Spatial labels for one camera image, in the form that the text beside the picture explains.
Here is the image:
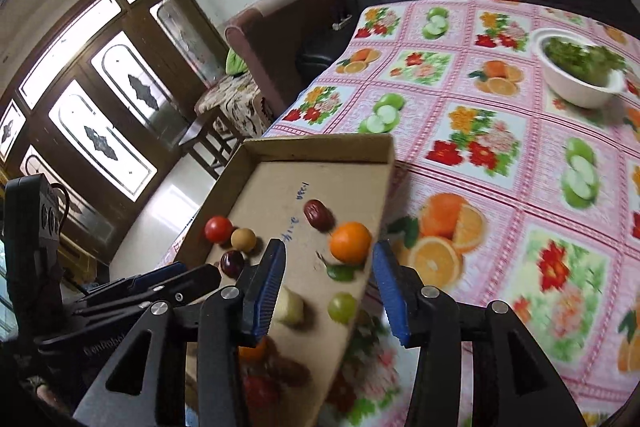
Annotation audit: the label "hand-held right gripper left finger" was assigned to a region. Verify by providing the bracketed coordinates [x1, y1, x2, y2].
[72, 237, 287, 427]

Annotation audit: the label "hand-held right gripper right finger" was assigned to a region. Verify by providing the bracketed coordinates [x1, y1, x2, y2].
[372, 238, 588, 427]

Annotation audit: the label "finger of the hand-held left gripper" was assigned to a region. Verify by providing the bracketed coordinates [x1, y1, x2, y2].
[82, 261, 190, 303]
[75, 264, 222, 315]

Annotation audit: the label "pale cut piece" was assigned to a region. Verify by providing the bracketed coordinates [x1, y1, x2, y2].
[272, 288, 305, 325]

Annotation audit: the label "dark red plum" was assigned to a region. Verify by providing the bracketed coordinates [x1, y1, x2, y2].
[220, 249, 247, 279]

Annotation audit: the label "green grape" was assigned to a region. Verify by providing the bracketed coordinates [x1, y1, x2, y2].
[327, 292, 358, 324]

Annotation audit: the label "red tomato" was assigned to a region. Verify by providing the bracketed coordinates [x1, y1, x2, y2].
[242, 374, 281, 410]
[204, 216, 234, 244]

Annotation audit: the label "green chili pepper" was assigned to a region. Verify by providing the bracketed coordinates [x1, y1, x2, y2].
[317, 252, 366, 283]

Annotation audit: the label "large orange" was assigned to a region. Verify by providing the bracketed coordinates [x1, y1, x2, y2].
[239, 337, 268, 363]

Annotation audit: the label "small orange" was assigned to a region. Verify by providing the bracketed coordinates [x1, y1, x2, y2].
[329, 222, 373, 265]

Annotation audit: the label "dark red date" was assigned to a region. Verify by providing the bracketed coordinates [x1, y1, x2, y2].
[260, 342, 311, 388]

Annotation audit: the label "dark red jujube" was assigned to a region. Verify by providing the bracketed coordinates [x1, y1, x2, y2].
[303, 199, 335, 230]

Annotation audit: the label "cardboard box tray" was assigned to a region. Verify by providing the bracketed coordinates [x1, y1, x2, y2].
[172, 133, 396, 427]

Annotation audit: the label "wooden stool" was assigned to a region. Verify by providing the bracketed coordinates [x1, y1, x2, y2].
[179, 114, 241, 180]

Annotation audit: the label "patterned blanket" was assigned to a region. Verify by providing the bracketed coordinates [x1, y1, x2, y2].
[195, 74, 273, 138]

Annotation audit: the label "wooden glass panel door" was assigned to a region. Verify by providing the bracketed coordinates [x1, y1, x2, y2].
[0, 0, 228, 258]

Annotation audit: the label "green cushion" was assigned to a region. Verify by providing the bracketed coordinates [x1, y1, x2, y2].
[225, 48, 249, 76]

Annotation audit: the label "brown armchair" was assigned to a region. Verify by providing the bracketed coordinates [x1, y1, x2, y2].
[194, 0, 351, 140]

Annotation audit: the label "white bowl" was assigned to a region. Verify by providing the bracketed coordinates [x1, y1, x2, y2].
[529, 27, 627, 110]

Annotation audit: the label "green leafy vegetables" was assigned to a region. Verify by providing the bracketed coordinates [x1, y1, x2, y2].
[542, 36, 626, 85]

